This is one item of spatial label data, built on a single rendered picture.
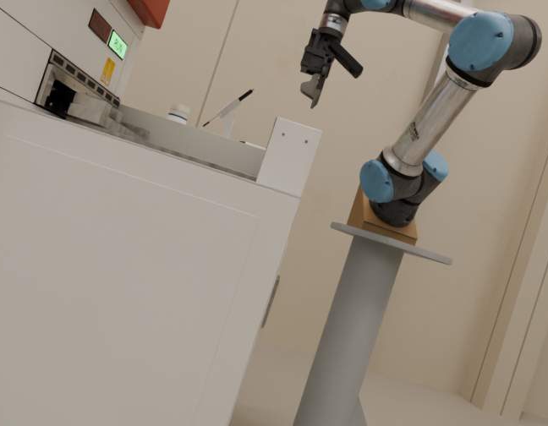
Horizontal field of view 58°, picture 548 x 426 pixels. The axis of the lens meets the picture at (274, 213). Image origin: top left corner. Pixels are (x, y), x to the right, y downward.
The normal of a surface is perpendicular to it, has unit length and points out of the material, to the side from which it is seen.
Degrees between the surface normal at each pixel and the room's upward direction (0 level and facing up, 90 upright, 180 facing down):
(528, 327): 90
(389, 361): 90
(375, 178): 120
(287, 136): 90
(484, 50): 109
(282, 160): 90
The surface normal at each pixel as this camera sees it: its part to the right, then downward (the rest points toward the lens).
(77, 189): -0.03, -0.03
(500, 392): 0.20, 0.04
